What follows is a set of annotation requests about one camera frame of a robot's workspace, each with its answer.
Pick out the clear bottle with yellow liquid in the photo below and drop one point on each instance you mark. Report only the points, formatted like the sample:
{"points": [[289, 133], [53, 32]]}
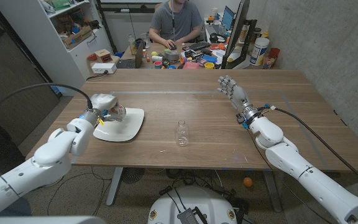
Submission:
{"points": [[132, 45]]}

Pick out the white robot torso panel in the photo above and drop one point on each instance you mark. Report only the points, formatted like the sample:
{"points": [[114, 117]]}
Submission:
{"points": [[42, 220]]}

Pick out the grey tape table marking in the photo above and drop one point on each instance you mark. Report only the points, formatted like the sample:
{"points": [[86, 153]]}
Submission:
{"points": [[182, 92]]}

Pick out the orange ball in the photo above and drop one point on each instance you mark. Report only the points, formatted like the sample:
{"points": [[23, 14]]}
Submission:
{"points": [[248, 182]]}

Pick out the small wooden box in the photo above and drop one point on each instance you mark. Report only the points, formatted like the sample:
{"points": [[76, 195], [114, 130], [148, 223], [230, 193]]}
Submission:
{"points": [[103, 56]]}

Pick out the dark wooden door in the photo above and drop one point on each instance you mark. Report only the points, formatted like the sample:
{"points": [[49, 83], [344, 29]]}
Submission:
{"points": [[17, 62]]}

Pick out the black headphones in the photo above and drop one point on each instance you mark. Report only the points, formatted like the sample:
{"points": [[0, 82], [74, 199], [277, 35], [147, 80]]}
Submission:
{"points": [[216, 38]]}

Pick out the blue screen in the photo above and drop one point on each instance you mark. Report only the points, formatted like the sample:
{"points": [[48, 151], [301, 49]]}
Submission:
{"points": [[228, 18]]}

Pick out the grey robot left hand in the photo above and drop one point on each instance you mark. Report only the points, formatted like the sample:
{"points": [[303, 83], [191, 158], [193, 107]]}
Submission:
{"points": [[99, 104]]}

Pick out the clear glass jar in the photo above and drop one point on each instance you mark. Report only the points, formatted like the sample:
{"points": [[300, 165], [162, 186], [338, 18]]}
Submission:
{"points": [[145, 40], [182, 133]]}

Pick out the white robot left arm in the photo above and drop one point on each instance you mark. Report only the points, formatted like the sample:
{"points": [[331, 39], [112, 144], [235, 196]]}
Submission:
{"points": [[51, 152]]}

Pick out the white power box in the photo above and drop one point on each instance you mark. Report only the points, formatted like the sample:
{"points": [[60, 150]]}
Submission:
{"points": [[103, 68]]}

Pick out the cardboard box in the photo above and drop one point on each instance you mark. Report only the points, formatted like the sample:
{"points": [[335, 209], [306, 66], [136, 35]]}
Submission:
{"points": [[78, 38]]}

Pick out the white paper plate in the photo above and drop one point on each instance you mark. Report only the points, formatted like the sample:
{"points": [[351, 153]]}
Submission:
{"points": [[126, 127]]}

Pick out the white plastic tub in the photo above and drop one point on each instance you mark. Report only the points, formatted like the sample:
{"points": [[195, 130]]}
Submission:
{"points": [[259, 51]]}

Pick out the red cup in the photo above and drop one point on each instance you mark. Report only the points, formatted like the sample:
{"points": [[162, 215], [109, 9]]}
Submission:
{"points": [[274, 52]]}

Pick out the grey table leg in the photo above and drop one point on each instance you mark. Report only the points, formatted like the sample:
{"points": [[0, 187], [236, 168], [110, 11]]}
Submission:
{"points": [[114, 186], [272, 191]]}

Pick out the white shelf unit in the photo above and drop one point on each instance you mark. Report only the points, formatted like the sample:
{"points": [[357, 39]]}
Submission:
{"points": [[42, 46]]}

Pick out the person in grey t-shirt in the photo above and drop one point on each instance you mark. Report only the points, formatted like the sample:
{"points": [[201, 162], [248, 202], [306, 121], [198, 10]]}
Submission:
{"points": [[182, 18]]}

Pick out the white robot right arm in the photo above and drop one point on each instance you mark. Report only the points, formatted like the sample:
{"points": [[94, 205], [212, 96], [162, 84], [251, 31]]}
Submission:
{"points": [[306, 174]]}

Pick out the cluttered wooden desk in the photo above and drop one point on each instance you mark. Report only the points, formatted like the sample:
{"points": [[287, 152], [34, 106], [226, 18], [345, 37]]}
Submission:
{"points": [[158, 46]]}

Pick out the black laptop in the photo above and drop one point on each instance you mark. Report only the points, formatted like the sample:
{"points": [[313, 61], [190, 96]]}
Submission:
{"points": [[127, 63]]}

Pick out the red white soup can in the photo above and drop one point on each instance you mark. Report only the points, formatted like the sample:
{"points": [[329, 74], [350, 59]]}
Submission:
{"points": [[120, 112]]}

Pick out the yellow bowl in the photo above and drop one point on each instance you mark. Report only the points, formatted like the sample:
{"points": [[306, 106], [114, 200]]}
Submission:
{"points": [[209, 65]]}

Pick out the black computer monitor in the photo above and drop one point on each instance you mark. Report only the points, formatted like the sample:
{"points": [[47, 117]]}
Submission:
{"points": [[237, 28]]}

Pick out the black keyboard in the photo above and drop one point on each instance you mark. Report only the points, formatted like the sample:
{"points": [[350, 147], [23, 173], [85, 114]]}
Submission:
{"points": [[199, 46]]}

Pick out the pink box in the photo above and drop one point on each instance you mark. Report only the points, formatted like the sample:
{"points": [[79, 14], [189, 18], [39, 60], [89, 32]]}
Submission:
{"points": [[191, 65]]}

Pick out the black computer mouse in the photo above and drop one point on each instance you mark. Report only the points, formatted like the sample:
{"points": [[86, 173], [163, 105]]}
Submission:
{"points": [[173, 47]]}

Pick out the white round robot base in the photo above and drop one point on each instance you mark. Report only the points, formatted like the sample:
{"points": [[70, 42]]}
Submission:
{"points": [[197, 199]]}

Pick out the black round fan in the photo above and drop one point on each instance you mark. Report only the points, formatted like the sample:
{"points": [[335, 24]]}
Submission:
{"points": [[132, 175]]}

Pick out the grey tape roll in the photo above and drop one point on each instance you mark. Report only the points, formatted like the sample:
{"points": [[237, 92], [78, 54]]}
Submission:
{"points": [[171, 55]]}

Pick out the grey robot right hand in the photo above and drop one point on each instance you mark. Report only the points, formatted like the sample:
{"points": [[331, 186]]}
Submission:
{"points": [[239, 98]]}

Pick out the blue box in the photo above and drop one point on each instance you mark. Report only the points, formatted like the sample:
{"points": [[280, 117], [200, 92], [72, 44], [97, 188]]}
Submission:
{"points": [[210, 58]]}

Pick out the thin white pole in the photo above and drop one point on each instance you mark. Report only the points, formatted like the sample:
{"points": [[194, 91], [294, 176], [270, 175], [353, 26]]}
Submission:
{"points": [[173, 18]]}

